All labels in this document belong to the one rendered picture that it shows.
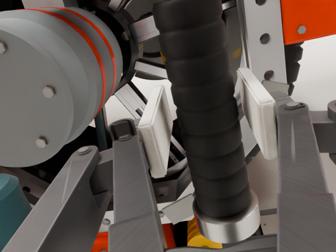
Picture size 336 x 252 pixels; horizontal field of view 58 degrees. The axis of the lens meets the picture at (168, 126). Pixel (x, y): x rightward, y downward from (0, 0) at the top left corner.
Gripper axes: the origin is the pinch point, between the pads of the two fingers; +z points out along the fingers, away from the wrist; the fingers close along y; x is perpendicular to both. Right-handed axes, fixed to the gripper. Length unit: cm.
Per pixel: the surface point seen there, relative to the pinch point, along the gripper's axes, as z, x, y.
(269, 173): 117, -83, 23
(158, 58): 70, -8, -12
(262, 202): 95, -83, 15
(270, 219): 75, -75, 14
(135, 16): 66, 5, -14
